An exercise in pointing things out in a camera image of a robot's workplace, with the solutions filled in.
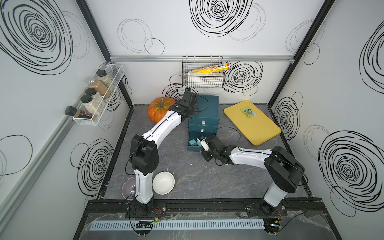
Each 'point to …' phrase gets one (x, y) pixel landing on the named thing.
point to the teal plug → (192, 142)
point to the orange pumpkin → (158, 108)
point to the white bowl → (163, 182)
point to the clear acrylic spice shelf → (115, 71)
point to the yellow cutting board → (253, 122)
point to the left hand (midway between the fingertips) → (194, 107)
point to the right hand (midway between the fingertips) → (203, 149)
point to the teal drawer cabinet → (204, 123)
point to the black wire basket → (205, 79)
